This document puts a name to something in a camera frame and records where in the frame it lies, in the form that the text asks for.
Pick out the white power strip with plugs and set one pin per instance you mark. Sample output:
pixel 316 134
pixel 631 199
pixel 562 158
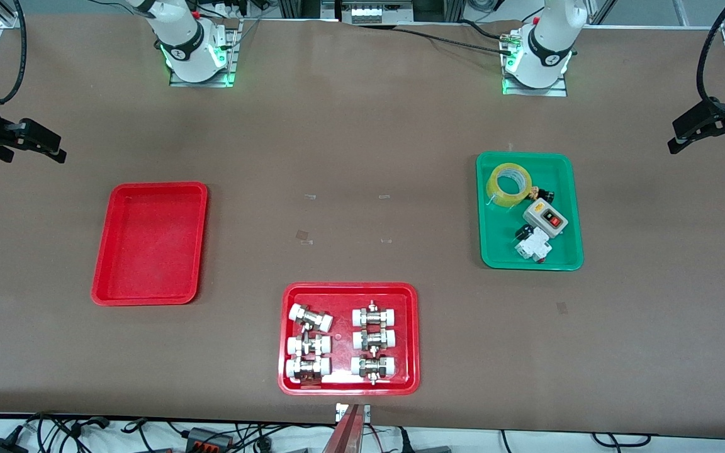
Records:
pixel 236 7

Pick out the white circuit breaker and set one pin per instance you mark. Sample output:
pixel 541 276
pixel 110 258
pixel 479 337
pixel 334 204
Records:
pixel 535 246

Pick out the grey switch box red button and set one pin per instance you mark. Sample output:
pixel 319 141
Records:
pixel 542 217

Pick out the red aluminium bar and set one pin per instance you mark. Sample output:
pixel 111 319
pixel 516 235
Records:
pixel 345 434

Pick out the metal valve white end caps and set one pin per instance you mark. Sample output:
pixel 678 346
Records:
pixel 296 367
pixel 295 345
pixel 309 318
pixel 372 366
pixel 375 317
pixel 374 340

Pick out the aluminium frame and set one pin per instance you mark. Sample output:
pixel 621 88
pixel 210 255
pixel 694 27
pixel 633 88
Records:
pixel 306 9

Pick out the black cylindrical capacitor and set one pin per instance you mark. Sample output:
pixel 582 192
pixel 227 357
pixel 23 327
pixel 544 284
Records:
pixel 522 232

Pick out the grey power strip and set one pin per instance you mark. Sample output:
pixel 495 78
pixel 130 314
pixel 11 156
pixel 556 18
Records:
pixel 380 14

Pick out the right arm aluminium base plate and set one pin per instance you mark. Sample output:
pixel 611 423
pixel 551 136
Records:
pixel 233 56

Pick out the red plastic tray with valves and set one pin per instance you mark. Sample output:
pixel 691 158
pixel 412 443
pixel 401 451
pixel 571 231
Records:
pixel 343 340

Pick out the black block orange connectors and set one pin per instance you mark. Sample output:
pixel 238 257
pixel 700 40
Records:
pixel 208 438

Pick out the green plastic tray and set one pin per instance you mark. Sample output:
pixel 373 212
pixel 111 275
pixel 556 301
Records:
pixel 501 239

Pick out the small black brass connector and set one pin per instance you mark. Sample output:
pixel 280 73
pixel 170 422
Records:
pixel 540 193

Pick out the black power adapter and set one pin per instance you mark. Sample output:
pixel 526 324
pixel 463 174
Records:
pixel 0 445

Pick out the left arm aluminium base plate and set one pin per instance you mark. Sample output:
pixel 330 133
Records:
pixel 564 88

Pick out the small metal mounting plate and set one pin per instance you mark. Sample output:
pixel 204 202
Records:
pixel 340 412

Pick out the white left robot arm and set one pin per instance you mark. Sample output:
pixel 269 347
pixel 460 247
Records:
pixel 542 50

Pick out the yellow packing tape roll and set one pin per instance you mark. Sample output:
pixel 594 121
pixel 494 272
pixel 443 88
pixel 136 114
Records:
pixel 507 199

